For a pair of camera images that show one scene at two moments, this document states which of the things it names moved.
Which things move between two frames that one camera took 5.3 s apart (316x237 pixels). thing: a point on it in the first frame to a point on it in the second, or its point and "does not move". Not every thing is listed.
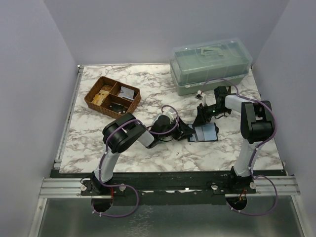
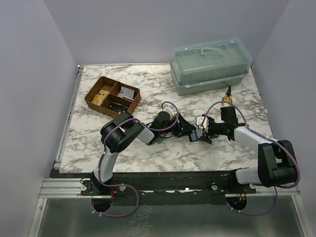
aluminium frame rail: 69,117 does not move
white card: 128,93 does not move
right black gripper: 202,117 to 212,121
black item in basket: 118,108 does not move
